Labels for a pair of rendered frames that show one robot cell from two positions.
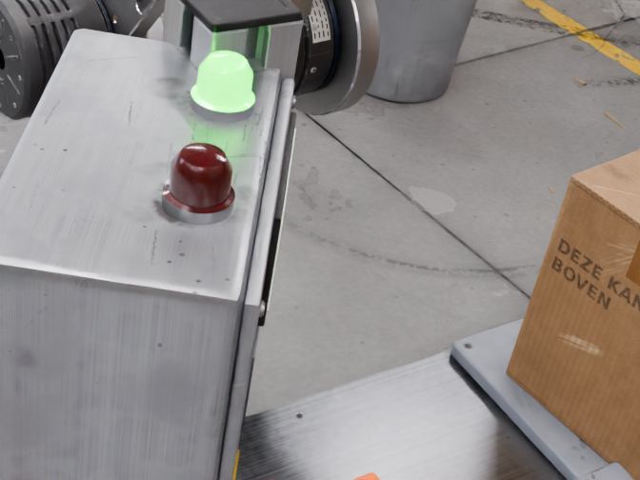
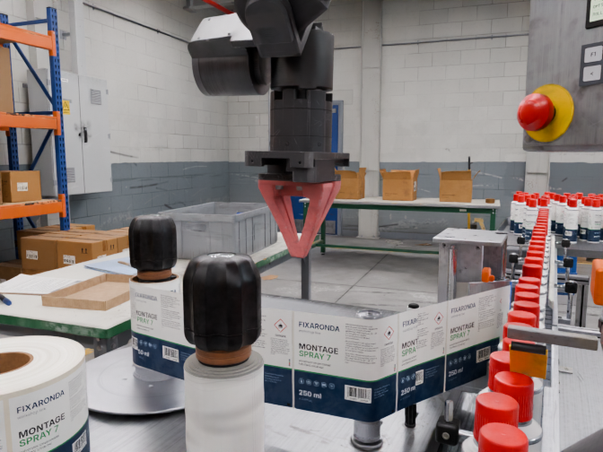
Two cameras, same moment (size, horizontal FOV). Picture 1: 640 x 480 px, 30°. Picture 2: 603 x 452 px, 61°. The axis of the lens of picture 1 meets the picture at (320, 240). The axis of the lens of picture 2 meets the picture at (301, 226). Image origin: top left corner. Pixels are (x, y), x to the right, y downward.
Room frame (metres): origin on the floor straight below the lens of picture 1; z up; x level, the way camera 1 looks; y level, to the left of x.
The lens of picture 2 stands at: (0.72, -0.46, 1.28)
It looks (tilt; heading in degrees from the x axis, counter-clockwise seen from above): 8 degrees down; 154
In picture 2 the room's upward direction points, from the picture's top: straight up
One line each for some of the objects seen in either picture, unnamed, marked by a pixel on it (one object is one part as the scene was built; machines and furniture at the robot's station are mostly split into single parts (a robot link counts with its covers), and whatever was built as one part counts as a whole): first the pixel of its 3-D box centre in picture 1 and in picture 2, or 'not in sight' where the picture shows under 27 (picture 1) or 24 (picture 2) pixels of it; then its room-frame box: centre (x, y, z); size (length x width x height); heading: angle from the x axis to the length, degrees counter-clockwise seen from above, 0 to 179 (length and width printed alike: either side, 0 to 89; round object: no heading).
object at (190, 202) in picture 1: (200, 177); not in sight; (0.35, 0.05, 1.49); 0.03 x 0.03 x 0.02
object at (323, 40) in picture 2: not in sight; (295, 64); (0.28, -0.25, 1.36); 0.07 x 0.06 x 0.07; 45
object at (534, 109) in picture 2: not in sight; (537, 112); (0.34, 0.00, 1.32); 0.04 x 0.03 x 0.04; 3
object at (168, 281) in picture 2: not in sight; (155, 294); (-0.20, -0.30, 1.04); 0.09 x 0.09 x 0.29
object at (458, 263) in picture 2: not in sight; (472, 308); (0.05, 0.21, 1.01); 0.14 x 0.13 x 0.26; 128
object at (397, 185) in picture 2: not in sight; (399, 184); (-4.17, 3.18, 0.96); 0.43 x 0.42 x 0.37; 41
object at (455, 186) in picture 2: not in sight; (458, 185); (-3.73, 3.66, 0.97); 0.48 x 0.47 x 0.37; 136
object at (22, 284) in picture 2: not in sight; (29, 286); (-1.35, -0.55, 0.81); 0.38 x 0.36 x 0.02; 134
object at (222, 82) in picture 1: (225, 81); not in sight; (0.42, 0.05, 1.49); 0.03 x 0.03 x 0.02
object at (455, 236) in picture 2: not in sight; (472, 236); (0.04, 0.21, 1.14); 0.14 x 0.11 x 0.01; 128
